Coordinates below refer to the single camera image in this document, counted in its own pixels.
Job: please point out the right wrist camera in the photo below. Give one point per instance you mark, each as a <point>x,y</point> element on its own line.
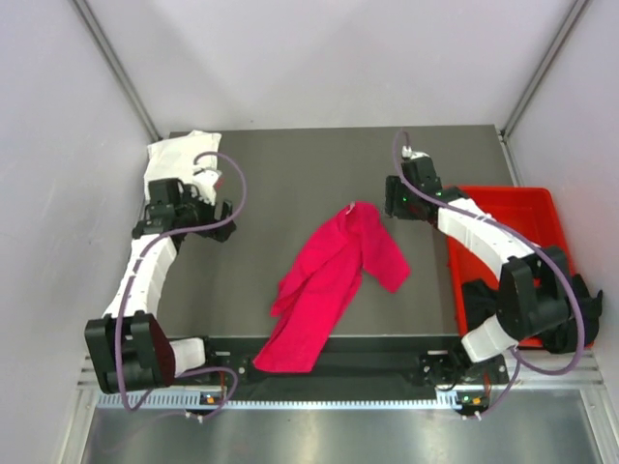
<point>410,156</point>

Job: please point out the right aluminium frame post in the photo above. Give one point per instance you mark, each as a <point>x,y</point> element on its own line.
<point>559,38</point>

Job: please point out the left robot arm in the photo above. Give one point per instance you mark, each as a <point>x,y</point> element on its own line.
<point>127,346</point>

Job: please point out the red plastic bin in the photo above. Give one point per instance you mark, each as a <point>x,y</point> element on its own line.
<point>531,212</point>

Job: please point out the slotted grey cable duct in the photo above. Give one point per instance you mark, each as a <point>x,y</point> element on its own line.
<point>197,400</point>

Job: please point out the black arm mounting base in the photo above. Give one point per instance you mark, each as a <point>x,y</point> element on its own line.
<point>356,367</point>

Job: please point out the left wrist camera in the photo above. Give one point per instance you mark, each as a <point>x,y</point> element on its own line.
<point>206,179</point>

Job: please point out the aluminium frame post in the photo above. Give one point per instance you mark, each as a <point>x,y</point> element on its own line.
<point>89,19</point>
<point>559,38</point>

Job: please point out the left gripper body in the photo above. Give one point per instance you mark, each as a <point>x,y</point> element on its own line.
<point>197,213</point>

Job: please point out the pink t-shirt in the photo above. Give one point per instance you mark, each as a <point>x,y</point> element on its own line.
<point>323,281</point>

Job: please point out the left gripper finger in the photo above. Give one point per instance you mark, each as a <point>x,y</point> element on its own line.
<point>221,234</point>
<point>226,209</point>

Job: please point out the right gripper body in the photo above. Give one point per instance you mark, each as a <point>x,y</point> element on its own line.
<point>407,197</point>

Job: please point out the folded white t-shirt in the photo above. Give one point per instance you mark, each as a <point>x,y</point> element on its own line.
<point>174,158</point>

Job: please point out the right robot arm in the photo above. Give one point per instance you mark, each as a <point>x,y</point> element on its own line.
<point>535,292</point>

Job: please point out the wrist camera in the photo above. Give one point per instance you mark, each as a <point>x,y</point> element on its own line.
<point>206,179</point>
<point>410,156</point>

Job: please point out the left aluminium frame post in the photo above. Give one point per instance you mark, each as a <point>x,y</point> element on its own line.
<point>89,19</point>

